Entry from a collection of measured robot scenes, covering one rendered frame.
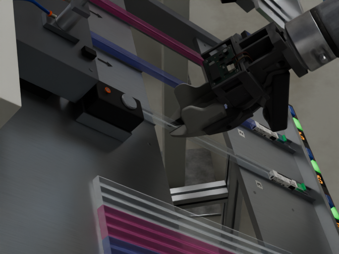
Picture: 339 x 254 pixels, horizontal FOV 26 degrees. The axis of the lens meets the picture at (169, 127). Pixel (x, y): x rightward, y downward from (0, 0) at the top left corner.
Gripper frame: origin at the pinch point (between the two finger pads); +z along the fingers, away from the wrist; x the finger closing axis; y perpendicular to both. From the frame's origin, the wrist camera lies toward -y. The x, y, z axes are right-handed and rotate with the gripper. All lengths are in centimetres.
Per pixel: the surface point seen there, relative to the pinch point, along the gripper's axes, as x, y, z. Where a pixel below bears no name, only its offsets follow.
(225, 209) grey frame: -33, -70, 21
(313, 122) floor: -77, -112, -1
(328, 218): 5.6, -31.1, -9.0
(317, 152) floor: -65, -111, 2
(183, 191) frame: -34, -58, 26
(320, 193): 0.7, -31.1, -9.4
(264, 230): 12.8, -14.3, -2.9
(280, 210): 7.1, -20.4, -4.6
